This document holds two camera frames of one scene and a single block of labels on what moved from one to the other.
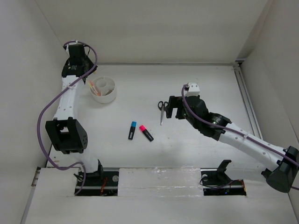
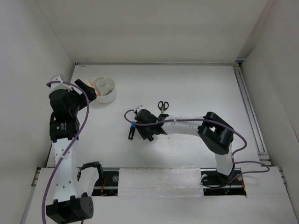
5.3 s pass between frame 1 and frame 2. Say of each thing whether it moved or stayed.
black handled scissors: stayed
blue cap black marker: stayed
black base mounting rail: stayed
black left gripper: moved
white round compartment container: stayed
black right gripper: moved
